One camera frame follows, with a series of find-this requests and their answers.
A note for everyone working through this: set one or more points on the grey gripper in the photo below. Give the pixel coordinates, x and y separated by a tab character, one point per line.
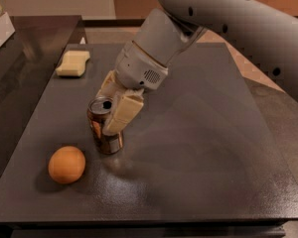
138	68

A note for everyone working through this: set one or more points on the orange soda can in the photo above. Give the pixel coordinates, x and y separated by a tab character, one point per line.
98	111

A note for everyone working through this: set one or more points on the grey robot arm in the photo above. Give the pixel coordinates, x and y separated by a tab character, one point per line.
266	36

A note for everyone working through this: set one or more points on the yellow sponge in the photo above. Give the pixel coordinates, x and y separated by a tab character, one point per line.
73	63

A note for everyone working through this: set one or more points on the orange fruit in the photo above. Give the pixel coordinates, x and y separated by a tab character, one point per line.
66	165

